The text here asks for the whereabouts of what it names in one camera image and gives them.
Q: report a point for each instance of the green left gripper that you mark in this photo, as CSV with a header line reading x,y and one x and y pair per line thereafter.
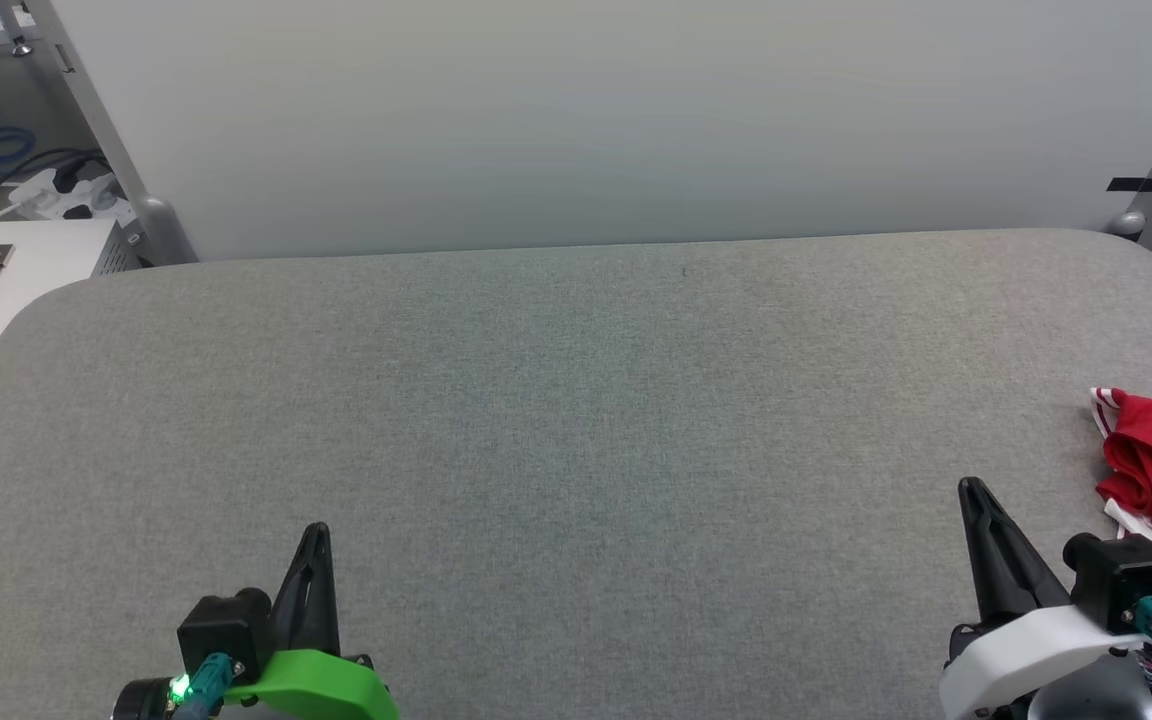
x,y
326,685

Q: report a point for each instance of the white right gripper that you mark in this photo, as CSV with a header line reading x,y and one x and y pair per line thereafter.
x,y
1026,655

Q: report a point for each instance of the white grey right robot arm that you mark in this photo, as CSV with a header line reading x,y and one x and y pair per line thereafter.
x,y
1106,700

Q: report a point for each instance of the grey fabric sofa seat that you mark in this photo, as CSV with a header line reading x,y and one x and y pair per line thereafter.
x,y
536,450

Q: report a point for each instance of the black tape strip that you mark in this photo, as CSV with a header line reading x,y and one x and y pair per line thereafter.
x,y
1139,184

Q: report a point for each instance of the white perforated cabinet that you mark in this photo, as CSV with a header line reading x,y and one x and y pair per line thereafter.
x,y
36,270

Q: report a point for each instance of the white partition panel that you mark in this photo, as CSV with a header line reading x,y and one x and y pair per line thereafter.
x,y
586,120

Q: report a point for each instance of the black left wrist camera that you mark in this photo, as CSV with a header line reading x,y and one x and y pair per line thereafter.
x,y
226,630

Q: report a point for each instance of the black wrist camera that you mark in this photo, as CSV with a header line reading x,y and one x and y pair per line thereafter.
x,y
1126,585
226,630

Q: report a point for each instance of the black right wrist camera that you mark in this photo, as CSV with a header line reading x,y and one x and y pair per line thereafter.
x,y
1126,585

